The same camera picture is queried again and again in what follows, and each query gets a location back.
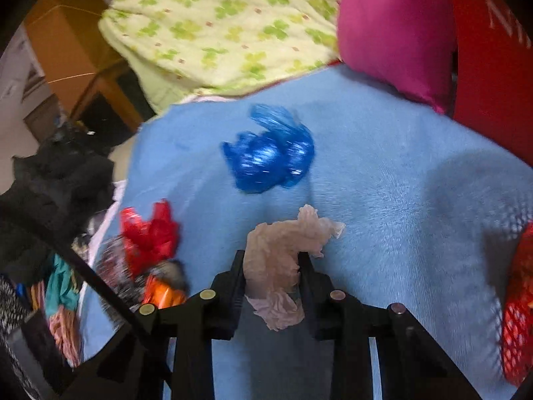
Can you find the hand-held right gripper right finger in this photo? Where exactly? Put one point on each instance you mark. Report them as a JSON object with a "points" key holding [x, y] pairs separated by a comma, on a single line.
{"points": [[310, 296]]}

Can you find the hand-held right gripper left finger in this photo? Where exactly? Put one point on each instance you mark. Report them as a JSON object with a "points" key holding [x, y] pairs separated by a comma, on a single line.
{"points": [[233, 296]]}

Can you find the pale pink plastic bag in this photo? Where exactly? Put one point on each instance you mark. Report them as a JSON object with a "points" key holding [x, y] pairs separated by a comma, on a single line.
{"points": [[277, 254]]}

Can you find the orange foil wrapper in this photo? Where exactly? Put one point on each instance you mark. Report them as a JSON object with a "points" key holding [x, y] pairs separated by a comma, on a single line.
{"points": [[163, 293]]}

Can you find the red plastic bag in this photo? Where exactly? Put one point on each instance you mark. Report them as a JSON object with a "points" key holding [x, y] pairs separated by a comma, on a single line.
{"points": [[150, 237]]}

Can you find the blue plastic bag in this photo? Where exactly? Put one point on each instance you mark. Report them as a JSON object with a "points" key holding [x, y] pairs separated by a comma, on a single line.
{"points": [[266, 158]]}

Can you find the red mesh plastic basket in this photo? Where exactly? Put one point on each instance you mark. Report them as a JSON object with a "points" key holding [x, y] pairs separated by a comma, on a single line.
{"points": [[518, 308]]}

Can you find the light blue blanket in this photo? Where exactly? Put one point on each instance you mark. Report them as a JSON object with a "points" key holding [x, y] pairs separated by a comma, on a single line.
{"points": [[395, 200]]}

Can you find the pile of colourful clothes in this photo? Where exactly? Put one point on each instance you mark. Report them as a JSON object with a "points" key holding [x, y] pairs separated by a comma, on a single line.
{"points": [[62, 300]]}

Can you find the black fuzzy cloth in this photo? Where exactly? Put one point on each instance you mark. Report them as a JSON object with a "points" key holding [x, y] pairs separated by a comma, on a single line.
{"points": [[54, 187]]}

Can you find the green clover print quilt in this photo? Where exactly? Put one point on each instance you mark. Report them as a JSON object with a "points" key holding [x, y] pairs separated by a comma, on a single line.
{"points": [[216, 25]]}

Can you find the magenta pillow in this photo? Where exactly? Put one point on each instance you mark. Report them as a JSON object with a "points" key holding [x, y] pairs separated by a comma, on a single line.
{"points": [[395, 29]]}

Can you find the red paper gift bag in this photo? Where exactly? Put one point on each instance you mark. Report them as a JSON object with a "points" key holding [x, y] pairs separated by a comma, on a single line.
{"points": [[491, 71]]}

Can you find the wooden pillar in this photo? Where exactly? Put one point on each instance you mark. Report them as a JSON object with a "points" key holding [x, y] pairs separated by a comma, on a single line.
{"points": [[70, 50]]}

